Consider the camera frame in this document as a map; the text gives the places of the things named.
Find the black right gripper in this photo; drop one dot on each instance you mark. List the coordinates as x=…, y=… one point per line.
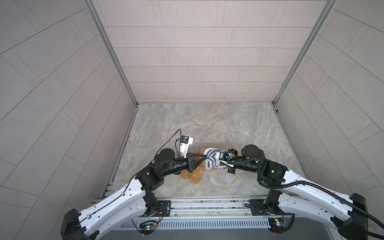
x=230, y=170

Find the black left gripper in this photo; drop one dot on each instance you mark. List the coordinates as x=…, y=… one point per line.
x=190, y=166

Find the blue white striped knit sweater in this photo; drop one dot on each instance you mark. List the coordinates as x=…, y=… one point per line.
x=216, y=159

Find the brown plush teddy bear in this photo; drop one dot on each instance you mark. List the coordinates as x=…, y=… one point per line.
x=195, y=178

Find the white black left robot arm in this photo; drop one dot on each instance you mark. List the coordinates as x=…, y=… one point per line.
x=133, y=200

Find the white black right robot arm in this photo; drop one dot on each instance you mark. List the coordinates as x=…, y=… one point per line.
x=294, y=194

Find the right green circuit board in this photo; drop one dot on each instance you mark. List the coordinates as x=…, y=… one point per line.
x=276, y=224

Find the green circuit board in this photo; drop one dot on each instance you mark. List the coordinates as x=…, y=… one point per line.
x=148, y=227
x=276, y=224

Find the left green circuit board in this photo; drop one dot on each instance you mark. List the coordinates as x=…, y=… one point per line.
x=148, y=227

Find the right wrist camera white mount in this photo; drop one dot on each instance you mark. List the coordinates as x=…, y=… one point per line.
x=226, y=158

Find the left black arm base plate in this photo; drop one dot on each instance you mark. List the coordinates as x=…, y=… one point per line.
x=162, y=209

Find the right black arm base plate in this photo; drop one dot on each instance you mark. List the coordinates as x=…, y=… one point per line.
x=258, y=207

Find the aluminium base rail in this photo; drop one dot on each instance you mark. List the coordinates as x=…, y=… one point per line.
x=209, y=214

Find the right aluminium corner post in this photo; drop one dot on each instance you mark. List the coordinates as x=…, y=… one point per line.
x=325, y=13

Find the aluminium corner post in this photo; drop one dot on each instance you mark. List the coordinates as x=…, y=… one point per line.
x=90, y=6
x=325, y=13

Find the left aluminium corner post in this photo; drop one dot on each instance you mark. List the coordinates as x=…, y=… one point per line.
x=90, y=6

